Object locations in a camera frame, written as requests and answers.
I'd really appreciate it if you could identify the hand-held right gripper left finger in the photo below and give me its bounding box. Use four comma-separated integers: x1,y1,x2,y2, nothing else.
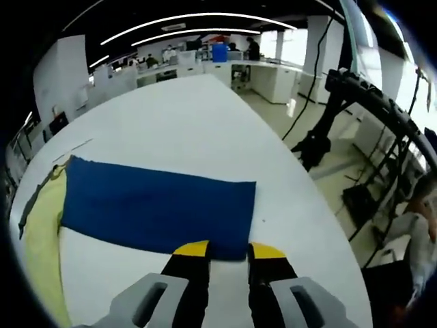
81,240,211,328

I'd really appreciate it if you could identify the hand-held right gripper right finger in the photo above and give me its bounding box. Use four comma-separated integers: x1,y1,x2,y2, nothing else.
246,241,359,328

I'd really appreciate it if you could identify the blue and grey garment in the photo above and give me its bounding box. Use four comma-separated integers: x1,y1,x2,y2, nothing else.
18,154,257,262

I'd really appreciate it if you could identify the yellow-green cloth template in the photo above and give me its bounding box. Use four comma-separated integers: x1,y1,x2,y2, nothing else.
20,167,72,327

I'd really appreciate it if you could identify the black metal rack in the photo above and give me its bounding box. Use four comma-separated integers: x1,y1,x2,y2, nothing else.
343,136,427,240

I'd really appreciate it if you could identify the black tripod stand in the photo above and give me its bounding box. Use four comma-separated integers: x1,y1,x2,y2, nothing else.
290,68,432,172

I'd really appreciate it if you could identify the black cabinet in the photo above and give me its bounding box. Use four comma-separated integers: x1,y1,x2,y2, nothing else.
47,112,69,136

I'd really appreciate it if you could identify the white lab counter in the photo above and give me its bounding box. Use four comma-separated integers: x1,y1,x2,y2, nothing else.
204,59,301,103

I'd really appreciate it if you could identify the white square pillar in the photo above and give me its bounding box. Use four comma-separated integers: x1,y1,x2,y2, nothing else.
33,33,90,124

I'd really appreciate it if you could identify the blue barrel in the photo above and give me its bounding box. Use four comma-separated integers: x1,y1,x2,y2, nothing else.
211,42,229,63

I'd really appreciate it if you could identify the ceiling light strip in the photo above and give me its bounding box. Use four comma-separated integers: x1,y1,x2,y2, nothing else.
61,12,298,32
100,27,262,46

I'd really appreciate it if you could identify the black hanging cable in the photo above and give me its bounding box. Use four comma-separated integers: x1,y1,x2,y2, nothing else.
281,13,334,141

